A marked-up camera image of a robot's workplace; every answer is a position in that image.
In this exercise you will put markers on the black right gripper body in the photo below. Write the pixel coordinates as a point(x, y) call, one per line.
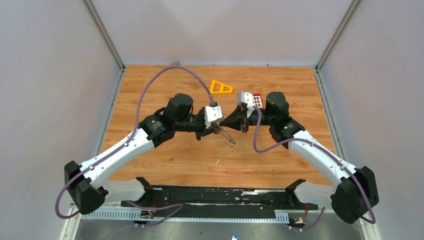
point(253, 119)

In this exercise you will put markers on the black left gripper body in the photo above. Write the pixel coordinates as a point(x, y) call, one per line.
point(195, 123)

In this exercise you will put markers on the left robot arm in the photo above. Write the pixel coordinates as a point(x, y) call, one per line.
point(88, 182)

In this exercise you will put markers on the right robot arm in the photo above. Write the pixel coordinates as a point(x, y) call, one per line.
point(353, 191)

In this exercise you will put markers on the red toy window block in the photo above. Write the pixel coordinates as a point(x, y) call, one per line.
point(258, 100)

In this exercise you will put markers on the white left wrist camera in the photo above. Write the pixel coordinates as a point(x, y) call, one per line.
point(213, 115)

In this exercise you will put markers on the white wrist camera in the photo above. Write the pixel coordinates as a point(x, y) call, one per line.
point(213, 115)
point(246, 98)

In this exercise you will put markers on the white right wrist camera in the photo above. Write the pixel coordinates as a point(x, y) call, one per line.
point(246, 98)

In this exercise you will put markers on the yellow triangular toy frame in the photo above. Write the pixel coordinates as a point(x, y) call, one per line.
point(219, 88)

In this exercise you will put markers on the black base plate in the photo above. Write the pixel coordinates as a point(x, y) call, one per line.
point(195, 202)

